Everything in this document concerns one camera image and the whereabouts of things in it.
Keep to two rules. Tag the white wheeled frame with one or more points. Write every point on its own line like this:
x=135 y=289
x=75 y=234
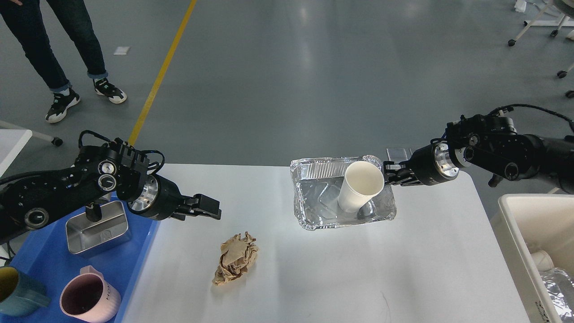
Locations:
x=566 y=12

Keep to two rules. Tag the crumpled foil in bin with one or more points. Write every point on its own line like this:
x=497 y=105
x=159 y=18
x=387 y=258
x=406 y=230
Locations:
x=559 y=285

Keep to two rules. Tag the crumpled brown paper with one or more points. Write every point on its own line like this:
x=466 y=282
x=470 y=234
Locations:
x=238 y=254

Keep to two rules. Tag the aluminium foil tray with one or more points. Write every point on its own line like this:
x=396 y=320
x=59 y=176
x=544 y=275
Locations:
x=317 y=183

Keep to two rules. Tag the cream plastic bin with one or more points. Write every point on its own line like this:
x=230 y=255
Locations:
x=527 y=223

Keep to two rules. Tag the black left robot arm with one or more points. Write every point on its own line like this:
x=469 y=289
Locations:
x=33 y=200

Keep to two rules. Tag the white side table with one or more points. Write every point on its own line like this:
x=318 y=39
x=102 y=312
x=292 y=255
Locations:
x=12 y=142

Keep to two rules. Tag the stainless steel square tray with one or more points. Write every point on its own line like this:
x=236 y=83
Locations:
x=86 y=238

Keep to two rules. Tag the blue plastic tray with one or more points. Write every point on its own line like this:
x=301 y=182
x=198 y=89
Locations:
x=44 y=256

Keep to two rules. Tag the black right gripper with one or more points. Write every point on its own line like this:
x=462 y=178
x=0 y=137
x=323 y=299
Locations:
x=429 y=165

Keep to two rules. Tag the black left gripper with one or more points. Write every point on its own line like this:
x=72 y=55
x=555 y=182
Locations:
x=161 y=197

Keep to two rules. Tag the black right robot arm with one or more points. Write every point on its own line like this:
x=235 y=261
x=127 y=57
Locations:
x=492 y=143

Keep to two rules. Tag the teal ceramic mug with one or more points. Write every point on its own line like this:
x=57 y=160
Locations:
x=20 y=294

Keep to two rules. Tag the white cup in bin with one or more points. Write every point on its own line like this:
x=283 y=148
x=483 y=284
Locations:
x=542 y=260

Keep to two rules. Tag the pink plastic mug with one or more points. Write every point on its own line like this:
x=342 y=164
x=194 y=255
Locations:
x=89 y=297

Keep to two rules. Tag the white paper cup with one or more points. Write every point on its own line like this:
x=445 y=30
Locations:
x=361 y=182

